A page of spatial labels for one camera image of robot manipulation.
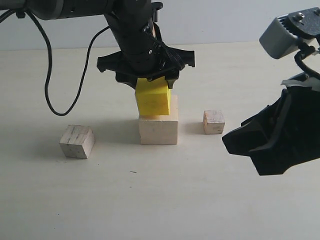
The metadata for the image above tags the yellow cube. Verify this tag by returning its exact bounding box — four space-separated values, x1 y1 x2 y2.
135 77 171 116

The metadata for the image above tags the medium grey wooden cube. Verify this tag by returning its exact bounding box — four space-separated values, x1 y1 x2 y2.
59 124 95 159

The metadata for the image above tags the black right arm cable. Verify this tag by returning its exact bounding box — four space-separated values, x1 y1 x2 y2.
294 42 320 78

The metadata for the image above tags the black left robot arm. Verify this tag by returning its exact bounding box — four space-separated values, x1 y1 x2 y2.
0 0 195 89

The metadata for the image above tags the small pale wooden cube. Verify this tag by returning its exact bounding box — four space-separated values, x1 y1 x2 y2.
203 110 225 135

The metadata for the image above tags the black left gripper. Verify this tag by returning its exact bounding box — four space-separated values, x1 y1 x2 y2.
97 0 195 90

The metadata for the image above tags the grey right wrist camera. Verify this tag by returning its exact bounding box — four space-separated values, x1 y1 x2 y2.
259 7 320 59

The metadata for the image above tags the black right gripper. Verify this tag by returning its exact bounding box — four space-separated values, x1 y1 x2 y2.
222 73 320 176

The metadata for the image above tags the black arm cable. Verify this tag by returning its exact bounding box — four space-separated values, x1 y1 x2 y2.
294 42 320 78
24 11 111 116

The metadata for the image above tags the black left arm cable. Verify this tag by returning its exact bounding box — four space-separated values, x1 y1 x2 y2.
24 11 111 116

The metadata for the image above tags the large pale wooden cube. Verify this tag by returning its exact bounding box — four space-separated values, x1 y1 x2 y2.
138 95 179 145

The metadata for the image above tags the white tape scrap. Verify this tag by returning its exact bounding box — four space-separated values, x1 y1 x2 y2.
281 76 320 92

